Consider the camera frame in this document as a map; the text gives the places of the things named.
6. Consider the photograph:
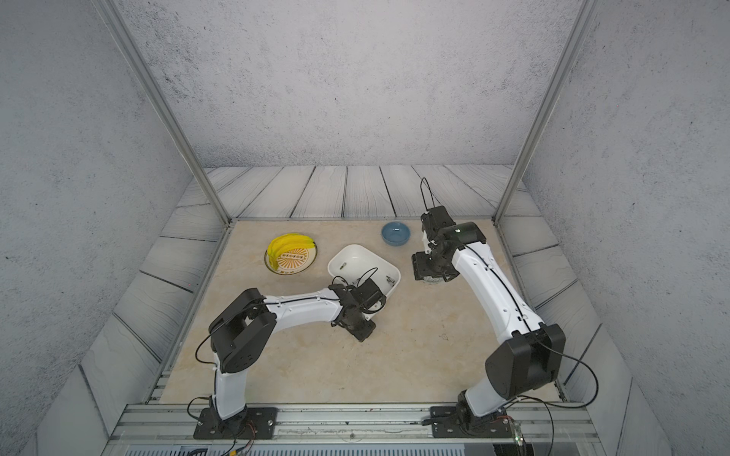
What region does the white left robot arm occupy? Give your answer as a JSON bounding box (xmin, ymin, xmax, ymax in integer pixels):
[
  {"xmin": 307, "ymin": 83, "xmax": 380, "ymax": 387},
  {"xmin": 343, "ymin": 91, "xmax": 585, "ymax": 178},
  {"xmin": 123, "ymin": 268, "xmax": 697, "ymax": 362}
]
[{"xmin": 208, "ymin": 279, "xmax": 387, "ymax": 422}]

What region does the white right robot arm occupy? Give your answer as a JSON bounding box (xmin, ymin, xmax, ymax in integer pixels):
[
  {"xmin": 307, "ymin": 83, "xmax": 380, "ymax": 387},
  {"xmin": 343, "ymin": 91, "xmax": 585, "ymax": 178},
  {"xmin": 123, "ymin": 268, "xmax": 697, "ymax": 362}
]
[{"xmin": 412, "ymin": 241, "xmax": 566, "ymax": 418}]

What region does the white plastic storage box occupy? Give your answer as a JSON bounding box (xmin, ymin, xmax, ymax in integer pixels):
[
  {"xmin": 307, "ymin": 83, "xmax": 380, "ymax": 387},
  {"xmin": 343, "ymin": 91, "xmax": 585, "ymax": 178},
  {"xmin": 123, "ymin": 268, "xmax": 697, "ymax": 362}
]
[{"xmin": 327, "ymin": 244, "xmax": 402, "ymax": 298}]

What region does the blue ceramic bowl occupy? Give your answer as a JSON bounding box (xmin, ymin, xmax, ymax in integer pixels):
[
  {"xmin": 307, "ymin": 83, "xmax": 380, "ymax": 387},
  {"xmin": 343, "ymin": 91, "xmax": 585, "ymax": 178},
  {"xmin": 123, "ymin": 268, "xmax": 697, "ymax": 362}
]
[{"xmin": 381, "ymin": 222, "xmax": 411, "ymax": 247}]

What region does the sunburst patterned plate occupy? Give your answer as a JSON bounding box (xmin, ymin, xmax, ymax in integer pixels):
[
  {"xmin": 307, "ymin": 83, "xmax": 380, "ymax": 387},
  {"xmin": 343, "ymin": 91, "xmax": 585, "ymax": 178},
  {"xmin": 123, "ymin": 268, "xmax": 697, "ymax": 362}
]
[{"xmin": 263, "ymin": 233, "xmax": 319, "ymax": 277}]

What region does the yellow banana bunch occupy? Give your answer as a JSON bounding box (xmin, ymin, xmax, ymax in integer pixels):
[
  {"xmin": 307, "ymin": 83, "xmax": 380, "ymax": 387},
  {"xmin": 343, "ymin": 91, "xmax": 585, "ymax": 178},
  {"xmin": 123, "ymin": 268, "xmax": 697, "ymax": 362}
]
[{"xmin": 266, "ymin": 234, "xmax": 317, "ymax": 272}]

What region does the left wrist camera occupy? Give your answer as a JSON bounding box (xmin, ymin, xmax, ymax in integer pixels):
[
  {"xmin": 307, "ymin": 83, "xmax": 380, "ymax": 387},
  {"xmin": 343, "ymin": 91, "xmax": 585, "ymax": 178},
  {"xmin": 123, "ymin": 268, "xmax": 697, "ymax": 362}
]
[{"xmin": 353, "ymin": 279, "xmax": 387, "ymax": 315}]

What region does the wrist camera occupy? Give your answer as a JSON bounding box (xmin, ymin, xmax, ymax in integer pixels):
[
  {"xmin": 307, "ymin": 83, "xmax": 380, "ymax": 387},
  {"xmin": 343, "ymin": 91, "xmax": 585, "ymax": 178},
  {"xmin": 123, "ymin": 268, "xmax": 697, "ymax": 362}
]
[
  {"xmin": 420, "ymin": 205, "xmax": 456, "ymax": 241},
  {"xmin": 353, "ymin": 279, "xmax": 387, "ymax": 315}
]

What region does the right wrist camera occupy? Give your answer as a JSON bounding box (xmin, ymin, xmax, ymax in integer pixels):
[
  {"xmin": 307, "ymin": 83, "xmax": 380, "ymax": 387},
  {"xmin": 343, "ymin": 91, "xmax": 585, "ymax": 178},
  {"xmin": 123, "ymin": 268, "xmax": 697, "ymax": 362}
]
[{"xmin": 420, "ymin": 205, "xmax": 456, "ymax": 241}]

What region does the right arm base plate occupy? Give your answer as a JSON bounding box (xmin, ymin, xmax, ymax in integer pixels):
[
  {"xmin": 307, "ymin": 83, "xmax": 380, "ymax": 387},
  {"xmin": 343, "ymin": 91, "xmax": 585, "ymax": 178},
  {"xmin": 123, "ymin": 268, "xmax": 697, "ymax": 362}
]
[{"xmin": 421, "ymin": 405, "xmax": 513, "ymax": 439}]

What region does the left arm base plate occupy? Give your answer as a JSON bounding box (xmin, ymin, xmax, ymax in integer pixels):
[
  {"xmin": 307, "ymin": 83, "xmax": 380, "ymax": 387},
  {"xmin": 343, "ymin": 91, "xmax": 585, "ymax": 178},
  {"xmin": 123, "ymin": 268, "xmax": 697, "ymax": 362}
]
[{"xmin": 193, "ymin": 407, "xmax": 279, "ymax": 441}]

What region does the aluminium front rail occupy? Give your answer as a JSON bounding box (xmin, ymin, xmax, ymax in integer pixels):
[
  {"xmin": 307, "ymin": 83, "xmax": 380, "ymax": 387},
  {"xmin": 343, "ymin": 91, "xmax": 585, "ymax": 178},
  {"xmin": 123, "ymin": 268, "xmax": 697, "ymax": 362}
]
[{"xmin": 104, "ymin": 402, "xmax": 605, "ymax": 455}]

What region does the aluminium frame post right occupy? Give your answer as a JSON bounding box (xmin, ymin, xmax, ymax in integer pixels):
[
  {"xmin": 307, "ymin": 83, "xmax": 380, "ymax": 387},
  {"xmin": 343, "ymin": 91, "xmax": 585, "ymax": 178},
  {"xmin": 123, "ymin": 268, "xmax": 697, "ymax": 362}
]
[{"xmin": 492, "ymin": 0, "xmax": 600, "ymax": 226}]

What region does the aluminium frame post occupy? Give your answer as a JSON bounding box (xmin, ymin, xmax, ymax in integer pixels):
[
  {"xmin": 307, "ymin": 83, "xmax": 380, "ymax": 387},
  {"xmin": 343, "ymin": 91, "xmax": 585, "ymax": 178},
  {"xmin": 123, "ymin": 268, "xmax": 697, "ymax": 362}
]
[
  {"xmin": 492, "ymin": 0, "xmax": 600, "ymax": 226},
  {"xmin": 92, "ymin": 0, "xmax": 232, "ymax": 227}
]

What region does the aluminium frame post left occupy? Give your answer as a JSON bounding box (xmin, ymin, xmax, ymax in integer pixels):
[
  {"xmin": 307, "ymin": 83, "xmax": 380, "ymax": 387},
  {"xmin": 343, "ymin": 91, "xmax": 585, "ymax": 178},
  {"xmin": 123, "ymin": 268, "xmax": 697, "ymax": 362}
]
[{"xmin": 92, "ymin": 0, "xmax": 232, "ymax": 227}]

